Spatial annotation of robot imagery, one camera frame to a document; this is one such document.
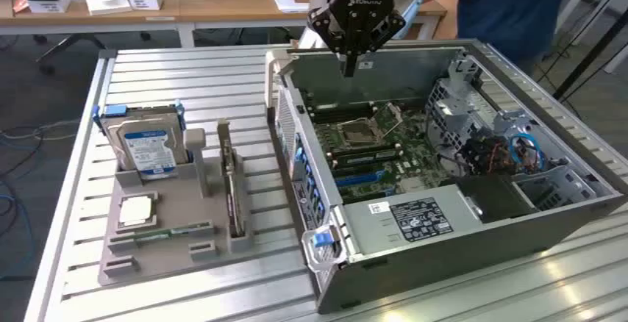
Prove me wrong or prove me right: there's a green graphics card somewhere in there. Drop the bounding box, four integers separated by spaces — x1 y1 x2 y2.
215 117 247 240

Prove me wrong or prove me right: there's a wooden desk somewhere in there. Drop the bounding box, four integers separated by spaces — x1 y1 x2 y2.
0 0 448 47

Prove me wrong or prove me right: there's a black RAM slot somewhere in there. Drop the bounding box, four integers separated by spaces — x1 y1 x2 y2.
312 109 374 117
311 103 372 111
314 115 378 124

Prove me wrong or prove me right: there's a metal socket cover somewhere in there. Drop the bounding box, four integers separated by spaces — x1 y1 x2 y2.
374 101 410 135

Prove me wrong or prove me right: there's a person in blue shirt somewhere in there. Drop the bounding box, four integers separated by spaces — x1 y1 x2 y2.
455 0 575 79

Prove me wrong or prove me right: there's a metal disk bay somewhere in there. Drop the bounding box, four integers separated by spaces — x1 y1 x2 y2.
424 57 500 154
512 165 604 211

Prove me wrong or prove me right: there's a CPU socket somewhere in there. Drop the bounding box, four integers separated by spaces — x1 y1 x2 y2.
336 118 383 151

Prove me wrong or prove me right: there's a RAM stick with dark chips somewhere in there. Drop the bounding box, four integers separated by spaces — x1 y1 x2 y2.
332 144 404 165

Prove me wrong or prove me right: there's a green motherboard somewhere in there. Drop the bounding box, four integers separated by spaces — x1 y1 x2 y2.
307 98 460 205

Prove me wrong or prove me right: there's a black expansion slot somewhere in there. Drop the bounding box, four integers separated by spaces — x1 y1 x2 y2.
332 164 382 176

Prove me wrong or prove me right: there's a black tripod leg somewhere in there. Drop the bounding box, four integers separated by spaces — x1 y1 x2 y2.
552 1 628 101

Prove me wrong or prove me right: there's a blue expansion slot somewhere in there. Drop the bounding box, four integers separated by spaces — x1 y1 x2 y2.
335 170 388 187

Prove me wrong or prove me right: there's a white box with round insert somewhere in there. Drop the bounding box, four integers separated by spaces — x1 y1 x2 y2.
84 0 132 16

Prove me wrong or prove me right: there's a blue disk caddy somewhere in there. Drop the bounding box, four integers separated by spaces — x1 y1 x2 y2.
91 100 188 143

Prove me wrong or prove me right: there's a hard disk with blue label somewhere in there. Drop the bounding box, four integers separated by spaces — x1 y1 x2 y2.
106 111 180 182

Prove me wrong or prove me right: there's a black chair base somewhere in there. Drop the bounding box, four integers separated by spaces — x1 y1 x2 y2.
34 34 107 75

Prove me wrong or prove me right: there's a grey power supply unit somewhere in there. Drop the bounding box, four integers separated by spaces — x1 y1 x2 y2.
342 184 487 257

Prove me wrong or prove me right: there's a white box with black lid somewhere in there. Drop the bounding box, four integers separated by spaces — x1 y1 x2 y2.
22 0 72 13

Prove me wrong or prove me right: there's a grey parts rack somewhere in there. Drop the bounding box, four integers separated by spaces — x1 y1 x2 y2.
96 118 258 287

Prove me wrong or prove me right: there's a blue case latch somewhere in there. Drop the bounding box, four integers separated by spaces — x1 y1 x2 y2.
311 230 336 252

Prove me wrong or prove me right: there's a silver CPU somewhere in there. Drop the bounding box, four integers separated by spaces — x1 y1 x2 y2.
118 196 155 227

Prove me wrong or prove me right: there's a grey open PC case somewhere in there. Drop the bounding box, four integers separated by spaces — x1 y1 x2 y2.
263 37 628 315

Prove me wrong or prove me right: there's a green RAM stick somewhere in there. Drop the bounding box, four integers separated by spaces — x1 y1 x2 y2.
111 224 214 244

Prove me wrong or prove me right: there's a red and black wire bundle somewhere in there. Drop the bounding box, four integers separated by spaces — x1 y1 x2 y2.
463 136 522 176

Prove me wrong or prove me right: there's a blue wire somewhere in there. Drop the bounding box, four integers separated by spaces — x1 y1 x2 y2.
507 133 548 172

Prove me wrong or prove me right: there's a grey floor cable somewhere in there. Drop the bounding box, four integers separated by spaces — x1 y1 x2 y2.
0 119 83 146

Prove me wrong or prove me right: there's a blue floor cable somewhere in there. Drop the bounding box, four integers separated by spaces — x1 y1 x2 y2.
0 180 39 282

